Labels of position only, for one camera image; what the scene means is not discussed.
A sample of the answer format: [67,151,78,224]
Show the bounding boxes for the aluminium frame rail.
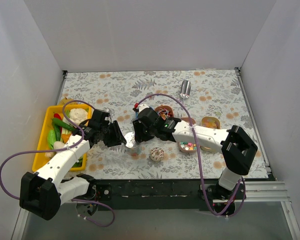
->
[12,180,300,240]

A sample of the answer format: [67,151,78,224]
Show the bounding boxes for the yellow plastic bin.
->
[32,103,93,172]

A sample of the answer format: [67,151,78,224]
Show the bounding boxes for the orange toy carrot slices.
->
[61,133,72,143]

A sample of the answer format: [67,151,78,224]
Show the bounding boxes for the green toy vegetables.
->
[47,117,85,168]

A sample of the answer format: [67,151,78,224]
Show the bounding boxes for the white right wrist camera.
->
[138,103,150,112]

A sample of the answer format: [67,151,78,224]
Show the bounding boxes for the red toy chili pepper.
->
[53,113,63,121]

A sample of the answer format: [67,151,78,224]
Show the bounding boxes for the pink lollipop tray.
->
[154,105,174,120]

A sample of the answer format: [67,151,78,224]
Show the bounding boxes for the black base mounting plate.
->
[67,178,278,211]

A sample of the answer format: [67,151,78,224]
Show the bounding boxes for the floral patterned table mat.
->
[61,69,258,179]

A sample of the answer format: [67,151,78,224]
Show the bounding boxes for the white toy vegetable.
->
[69,108,88,126]

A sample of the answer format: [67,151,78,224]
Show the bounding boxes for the clear glass jar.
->
[125,142,142,157]

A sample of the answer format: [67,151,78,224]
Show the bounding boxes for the small donut decorated tin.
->
[150,147,165,162]

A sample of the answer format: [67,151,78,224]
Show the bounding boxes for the beige gummy candy tray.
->
[200,116,221,153]

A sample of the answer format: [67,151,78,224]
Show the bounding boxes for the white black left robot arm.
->
[19,110,127,220]

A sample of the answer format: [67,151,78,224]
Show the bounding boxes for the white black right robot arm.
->
[133,104,258,199]

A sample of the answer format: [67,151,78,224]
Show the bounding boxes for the clear glass jar lid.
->
[124,131,136,149]

